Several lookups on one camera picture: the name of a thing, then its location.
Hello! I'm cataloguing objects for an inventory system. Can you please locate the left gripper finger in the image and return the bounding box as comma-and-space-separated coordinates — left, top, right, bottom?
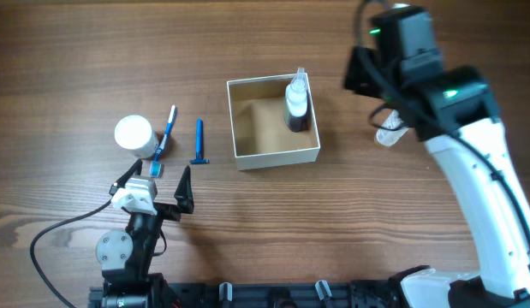
109, 158, 143, 196
174, 165, 194, 214

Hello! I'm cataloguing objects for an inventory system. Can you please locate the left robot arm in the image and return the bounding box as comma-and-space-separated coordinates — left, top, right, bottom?
88, 159, 194, 308

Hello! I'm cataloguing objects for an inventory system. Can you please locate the white round jar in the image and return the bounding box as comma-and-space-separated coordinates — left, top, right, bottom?
114, 115, 158, 159

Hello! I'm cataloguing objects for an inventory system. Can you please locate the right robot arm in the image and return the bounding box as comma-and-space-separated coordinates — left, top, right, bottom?
345, 3, 530, 307

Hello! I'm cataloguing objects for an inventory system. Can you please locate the blue disposable razor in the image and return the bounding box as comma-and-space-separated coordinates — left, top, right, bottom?
190, 118, 209, 164

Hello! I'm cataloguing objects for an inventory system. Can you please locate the blue white toothbrush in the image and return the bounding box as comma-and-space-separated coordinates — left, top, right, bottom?
149, 105, 177, 178

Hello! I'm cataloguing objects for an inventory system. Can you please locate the black mounting rail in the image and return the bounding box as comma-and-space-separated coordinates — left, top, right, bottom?
87, 280, 402, 308

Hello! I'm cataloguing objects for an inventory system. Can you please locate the white cardboard box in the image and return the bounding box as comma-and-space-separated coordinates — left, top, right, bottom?
227, 74, 321, 171

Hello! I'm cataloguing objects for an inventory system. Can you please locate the white squeeze tube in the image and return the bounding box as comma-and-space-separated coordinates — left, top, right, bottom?
375, 110, 409, 147

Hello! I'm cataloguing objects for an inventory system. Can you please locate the dark blue pump bottle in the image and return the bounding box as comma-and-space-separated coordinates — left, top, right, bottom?
284, 67, 308, 133

